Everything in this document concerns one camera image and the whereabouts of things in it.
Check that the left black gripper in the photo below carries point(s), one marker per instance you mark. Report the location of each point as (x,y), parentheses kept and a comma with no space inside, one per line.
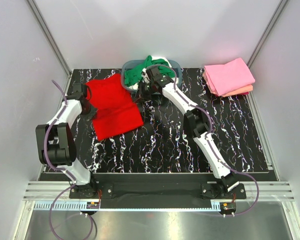
(91,115)

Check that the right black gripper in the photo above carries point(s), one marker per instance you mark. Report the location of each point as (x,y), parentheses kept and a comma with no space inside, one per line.
(141,95)

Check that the red t-shirt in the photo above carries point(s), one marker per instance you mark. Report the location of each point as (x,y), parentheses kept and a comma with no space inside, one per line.
(116,112)

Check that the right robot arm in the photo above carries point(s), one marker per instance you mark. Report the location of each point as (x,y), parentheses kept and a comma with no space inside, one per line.
(197,125)

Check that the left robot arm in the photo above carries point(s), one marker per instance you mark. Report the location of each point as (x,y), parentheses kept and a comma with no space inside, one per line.
(55,143)

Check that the white t-shirt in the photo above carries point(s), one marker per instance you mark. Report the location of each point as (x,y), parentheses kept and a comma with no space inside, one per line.
(133,72)

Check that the green t-shirt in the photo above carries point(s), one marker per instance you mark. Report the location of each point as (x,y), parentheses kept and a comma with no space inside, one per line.
(133,76)

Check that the teal plastic basket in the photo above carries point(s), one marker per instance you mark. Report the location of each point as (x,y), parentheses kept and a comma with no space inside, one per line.
(133,63)

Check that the folded pink t-shirt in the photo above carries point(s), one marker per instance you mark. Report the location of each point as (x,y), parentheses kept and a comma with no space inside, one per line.
(225,78)

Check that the folded crimson t-shirt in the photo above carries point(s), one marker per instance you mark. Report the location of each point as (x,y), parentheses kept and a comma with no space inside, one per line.
(245,93)

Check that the folded salmon t-shirt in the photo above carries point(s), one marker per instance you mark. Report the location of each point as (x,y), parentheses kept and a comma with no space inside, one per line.
(244,89)

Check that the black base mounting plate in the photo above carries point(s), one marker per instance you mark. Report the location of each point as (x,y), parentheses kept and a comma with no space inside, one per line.
(160,177)

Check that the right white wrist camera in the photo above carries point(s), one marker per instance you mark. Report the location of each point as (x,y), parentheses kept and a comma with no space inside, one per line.
(145,76)

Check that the aluminium frame rail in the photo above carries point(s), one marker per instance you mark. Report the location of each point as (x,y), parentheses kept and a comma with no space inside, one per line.
(265,190)

